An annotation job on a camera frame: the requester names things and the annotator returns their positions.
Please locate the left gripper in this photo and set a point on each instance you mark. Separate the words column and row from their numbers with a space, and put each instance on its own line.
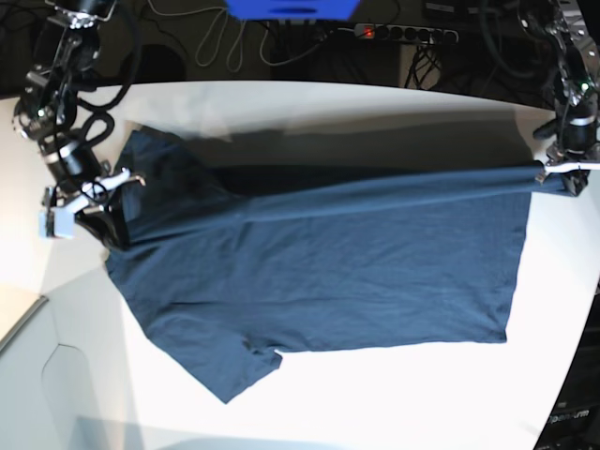
column 576, row 149

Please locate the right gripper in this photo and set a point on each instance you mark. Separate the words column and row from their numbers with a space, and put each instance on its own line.
column 80, row 182

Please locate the dark blue t-shirt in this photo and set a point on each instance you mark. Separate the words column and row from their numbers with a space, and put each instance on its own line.
column 228, row 269

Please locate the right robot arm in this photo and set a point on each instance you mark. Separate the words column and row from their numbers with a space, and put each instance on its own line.
column 65, row 127

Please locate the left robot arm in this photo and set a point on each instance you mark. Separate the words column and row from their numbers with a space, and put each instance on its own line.
column 561, row 24

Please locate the black power strip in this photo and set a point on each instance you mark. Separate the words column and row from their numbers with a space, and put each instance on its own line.
column 406, row 34

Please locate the blue box overhead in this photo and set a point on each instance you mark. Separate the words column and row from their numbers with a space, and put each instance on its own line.
column 262, row 10

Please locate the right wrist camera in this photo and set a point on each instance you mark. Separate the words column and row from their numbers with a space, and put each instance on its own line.
column 56, row 223

